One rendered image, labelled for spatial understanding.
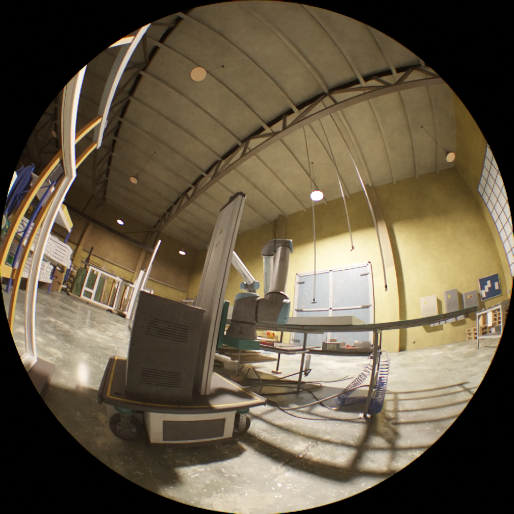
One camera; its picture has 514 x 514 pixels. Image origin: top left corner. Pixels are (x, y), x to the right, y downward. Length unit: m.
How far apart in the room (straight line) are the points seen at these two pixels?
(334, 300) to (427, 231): 5.58
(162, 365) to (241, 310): 0.53
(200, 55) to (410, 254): 11.64
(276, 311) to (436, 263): 8.20
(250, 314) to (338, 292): 7.57
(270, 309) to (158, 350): 0.61
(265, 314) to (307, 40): 7.76
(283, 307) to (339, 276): 7.71
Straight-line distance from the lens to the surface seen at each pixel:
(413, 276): 8.35
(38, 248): 1.54
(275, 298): 1.01
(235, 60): 7.83
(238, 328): 1.00
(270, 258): 1.45
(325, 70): 7.76
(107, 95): 1.61
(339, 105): 5.89
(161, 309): 0.85
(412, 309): 8.07
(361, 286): 8.24
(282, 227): 11.38
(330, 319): 1.48
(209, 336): 1.05
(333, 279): 8.67
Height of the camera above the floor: 0.78
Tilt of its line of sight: 24 degrees up
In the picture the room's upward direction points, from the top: 8 degrees clockwise
